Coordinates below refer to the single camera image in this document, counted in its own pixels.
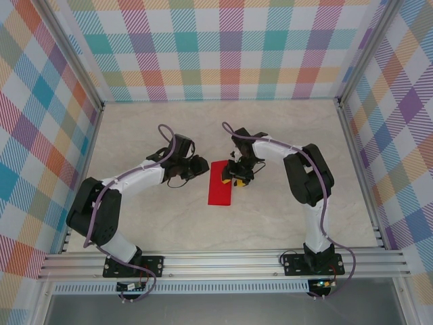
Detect aluminium right side rail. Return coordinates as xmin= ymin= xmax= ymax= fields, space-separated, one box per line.
xmin=336 ymin=101 xmax=388 ymax=251

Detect left small circuit board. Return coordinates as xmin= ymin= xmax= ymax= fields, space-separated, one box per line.
xmin=116 ymin=282 xmax=146 ymax=293

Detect aluminium mounting rail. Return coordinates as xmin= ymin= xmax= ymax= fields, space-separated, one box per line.
xmin=37 ymin=248 xmax=412 ymax=280

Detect aluminium frame post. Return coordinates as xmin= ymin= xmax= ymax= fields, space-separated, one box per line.
xmin=32 ymin=0 xmax=106 ymax=112
xmin=336 ymin=0 xmax=403 ymax=109

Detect aluminium left side rail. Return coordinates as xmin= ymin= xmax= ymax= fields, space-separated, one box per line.
xmin=59 ymin=103 xmax=106 ymax=255

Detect grey metal panel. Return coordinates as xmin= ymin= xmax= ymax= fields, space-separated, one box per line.
xmin=43 ymin=292 xmax=407 ymax=325

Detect red paper sheet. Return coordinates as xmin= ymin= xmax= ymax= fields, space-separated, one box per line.
xmin=206 ymin=160 xmax=235 ymax=207

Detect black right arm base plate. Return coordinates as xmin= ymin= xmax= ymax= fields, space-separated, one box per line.
xmin=283 ymin=253 xmax=346 ymax=277

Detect aluminium left frame post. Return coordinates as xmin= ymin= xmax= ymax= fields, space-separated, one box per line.
xmin=32 ymin=0 xmax=106 ymax=112

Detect aluminium right frame post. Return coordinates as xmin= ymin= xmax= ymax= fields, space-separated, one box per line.
xmin=336 ymin=0 xmax=403 ymax=109

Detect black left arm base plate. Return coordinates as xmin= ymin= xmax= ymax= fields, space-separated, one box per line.
xmin=103 ymin=255 xmax=165 ymax=278

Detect slotted grey cable duct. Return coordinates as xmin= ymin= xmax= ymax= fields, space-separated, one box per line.
xmin=50 ymin=280 xmax=311 ymax=295

